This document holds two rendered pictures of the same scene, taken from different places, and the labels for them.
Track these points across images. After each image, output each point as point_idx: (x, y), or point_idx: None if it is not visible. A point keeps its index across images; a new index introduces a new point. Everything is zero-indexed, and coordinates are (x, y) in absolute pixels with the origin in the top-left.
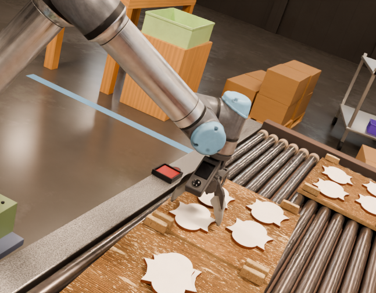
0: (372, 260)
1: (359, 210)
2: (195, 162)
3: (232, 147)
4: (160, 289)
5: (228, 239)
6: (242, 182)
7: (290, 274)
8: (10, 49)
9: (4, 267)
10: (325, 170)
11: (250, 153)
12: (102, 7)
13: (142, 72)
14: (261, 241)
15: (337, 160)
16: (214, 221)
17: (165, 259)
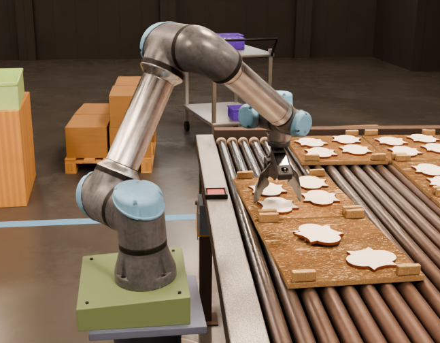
0: (392, 180)
1: (351, 156)
2: (217, 180)
3: None
4: (327, 240)
5: (313, 206)
6: None
7: (366, 207)
8: (149, 118)
9: (228, 281)
10: (300, 143)
11: (239, 156)
12: (234, 55)
13: (259, 92)
14: (332, 197)
15: None
16: (292, 201)
17: (305, 228)
